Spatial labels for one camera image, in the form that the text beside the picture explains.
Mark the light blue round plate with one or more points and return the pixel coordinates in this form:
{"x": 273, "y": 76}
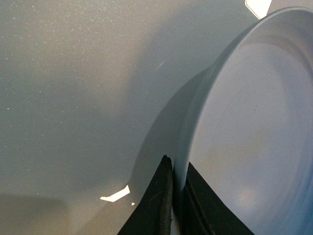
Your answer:
{"x": 248, "y": 130}

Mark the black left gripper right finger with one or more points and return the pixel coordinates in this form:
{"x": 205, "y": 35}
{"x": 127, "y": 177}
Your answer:
{"x": 203, "y": 212}

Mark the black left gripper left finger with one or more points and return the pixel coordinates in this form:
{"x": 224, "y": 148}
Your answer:
{"x": 153, "y": 215}

